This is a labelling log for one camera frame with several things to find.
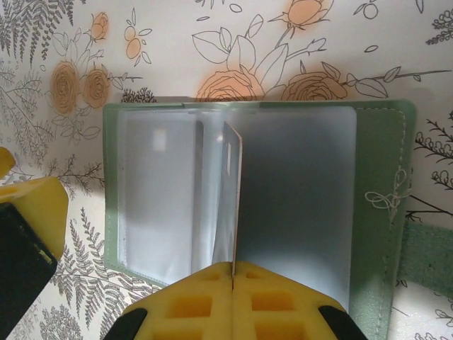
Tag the green card holder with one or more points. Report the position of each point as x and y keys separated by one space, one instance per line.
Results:
x=375 y=159

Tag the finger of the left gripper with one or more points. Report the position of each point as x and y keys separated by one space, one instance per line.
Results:
x=6 y=166
x=32 y=219

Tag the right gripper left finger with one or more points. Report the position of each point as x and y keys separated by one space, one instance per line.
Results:
x=191 y=304

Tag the black credit card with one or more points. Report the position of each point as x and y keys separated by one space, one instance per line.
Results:
x=233 y=184

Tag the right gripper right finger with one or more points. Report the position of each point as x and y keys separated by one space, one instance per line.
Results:
x=276 y=308

